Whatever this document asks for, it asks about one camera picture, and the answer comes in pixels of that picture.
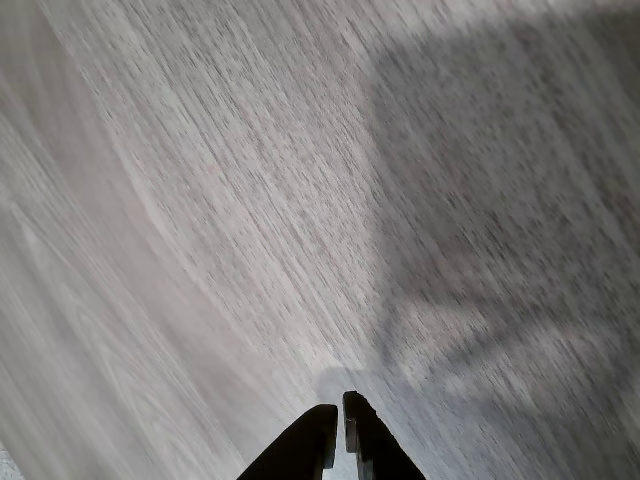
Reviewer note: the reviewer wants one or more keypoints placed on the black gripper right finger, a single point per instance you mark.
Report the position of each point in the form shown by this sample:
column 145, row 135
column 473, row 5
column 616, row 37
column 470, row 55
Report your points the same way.
column 372, row 445

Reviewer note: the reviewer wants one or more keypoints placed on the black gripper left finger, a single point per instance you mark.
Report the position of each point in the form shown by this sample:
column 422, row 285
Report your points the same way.
column 305, row 445

